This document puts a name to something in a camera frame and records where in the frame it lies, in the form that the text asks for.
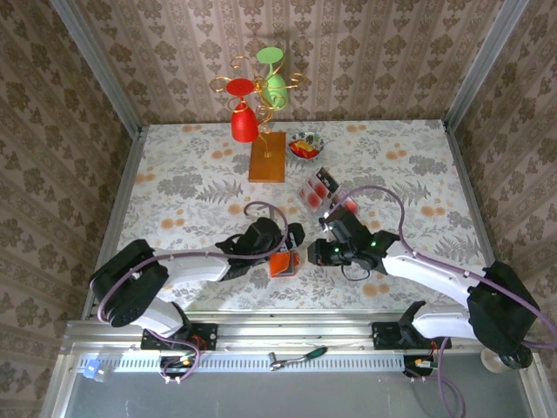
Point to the orange card holder wallet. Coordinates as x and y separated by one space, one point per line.
283 265

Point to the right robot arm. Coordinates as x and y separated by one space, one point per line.
500 313

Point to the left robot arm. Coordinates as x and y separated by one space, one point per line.
126 283

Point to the red circle card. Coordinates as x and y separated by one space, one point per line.
312 199
352 207
320 188

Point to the black vip card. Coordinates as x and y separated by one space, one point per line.
327 176

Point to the red yellow snack packet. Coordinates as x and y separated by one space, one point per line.
302 150

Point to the floral ceramic bowl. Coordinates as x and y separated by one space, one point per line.
320 141

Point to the red wine glass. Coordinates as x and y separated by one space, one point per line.
243 126

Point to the floral tablecloth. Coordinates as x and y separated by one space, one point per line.
196 152

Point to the grey metal tray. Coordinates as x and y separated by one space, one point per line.
283 396

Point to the green wine glass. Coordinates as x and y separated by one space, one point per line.
275 89

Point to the clear jar black lid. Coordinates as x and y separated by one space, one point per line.
489 363

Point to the blue white connector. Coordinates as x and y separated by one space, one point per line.
92 370

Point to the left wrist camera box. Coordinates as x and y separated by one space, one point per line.
264 233

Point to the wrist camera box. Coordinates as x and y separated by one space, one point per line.
344 226
264 233

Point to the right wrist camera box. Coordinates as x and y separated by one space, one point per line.
344 226

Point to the aluminium mounting rail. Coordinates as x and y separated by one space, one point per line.
304 331

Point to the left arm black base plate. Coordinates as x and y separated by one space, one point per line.
209 337

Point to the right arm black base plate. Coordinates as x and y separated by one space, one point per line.
383 337

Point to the aluminium table side rail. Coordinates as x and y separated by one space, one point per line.
121 196
462 174

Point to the aluminium frame post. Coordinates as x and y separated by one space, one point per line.
483 65
95 65

